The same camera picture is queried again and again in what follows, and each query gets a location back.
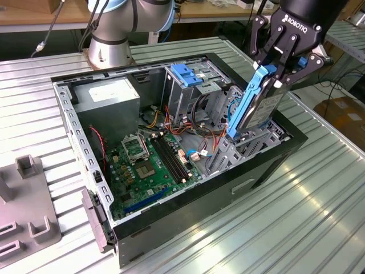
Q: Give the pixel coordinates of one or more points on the green motherboard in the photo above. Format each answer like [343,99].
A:
[155,184]

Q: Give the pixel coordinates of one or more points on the grey parts rack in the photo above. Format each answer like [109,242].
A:
[28,199]

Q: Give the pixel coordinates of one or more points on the grey power supply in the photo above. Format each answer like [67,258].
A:
[108,114]

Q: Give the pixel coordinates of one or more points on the blue expansion slot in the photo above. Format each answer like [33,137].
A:
[145,201]

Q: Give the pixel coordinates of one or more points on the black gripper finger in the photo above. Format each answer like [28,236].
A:
[316,61]
[258,37]

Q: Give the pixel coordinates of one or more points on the blue plastic bay bracket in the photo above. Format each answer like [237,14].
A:
[185,75]

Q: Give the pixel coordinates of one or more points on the large brown cardboard box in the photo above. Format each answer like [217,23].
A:
[345,114]

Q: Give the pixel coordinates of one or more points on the hard disk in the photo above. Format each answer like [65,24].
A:
[262,108]

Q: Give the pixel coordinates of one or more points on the small white box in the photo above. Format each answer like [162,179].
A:
[245,3]

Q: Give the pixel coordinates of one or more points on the grey metal disk bay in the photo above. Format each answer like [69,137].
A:
[248,149]

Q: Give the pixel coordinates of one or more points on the grey plastic holder block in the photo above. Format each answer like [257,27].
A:
[95,219]

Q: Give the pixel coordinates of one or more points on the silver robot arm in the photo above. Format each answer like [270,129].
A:
[111,28]

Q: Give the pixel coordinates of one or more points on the black PC case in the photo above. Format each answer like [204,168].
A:
[199,205]

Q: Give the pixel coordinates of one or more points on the grey metal drive cage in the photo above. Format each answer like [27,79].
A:
[182,100]

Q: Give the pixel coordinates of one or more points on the brown square base plate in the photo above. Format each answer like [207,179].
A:
[129,61]

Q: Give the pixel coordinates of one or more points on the silver metal cylinder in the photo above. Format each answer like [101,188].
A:
[358,18]

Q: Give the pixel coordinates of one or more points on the thin metal locking lever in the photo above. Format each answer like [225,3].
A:
[146,148]

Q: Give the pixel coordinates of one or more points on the metal slat side table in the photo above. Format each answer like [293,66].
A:
[350,40]

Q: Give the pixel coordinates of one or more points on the black RAM slot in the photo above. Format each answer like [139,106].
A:
[175,160]
[168,162]

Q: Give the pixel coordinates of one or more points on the black case fan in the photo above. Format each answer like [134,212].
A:
[98,162]

